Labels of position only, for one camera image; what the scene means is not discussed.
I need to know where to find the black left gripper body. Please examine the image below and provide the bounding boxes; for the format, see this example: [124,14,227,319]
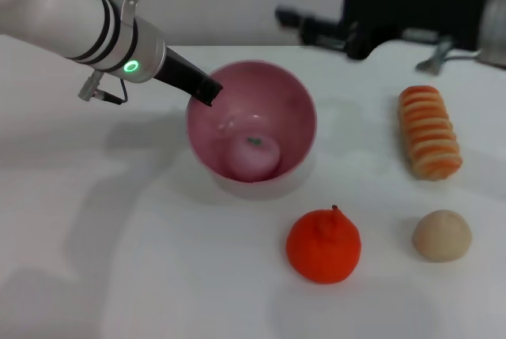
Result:
[153,46,210,97]

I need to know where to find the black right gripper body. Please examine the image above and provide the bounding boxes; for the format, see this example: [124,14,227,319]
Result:
[338,0,495,60]

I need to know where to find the pink bowl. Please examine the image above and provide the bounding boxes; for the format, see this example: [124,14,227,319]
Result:
[185,59,318,185]

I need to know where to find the pink toy peach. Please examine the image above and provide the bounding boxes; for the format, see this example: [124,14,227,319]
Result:
[225,134,282,182]

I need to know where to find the orange striped bread roll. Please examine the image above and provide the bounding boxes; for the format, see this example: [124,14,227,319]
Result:
[397,85,463,181]

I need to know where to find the orange toy tangerine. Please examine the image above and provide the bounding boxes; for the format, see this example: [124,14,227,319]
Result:
[285,204,362,285]

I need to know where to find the beige round bun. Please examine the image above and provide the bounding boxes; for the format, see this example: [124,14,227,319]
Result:
[412,209,474,263]

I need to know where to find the right arm cable with plug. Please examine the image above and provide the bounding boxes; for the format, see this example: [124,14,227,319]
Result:
[414,36,481,76]

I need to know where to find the arm cable with plug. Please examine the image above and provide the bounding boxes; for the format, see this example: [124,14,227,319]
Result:
[77,70,128,104]
[414,36,481,76]

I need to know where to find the left arm cable with plug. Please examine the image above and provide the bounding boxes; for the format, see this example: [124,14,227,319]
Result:
[77,70,128,104]

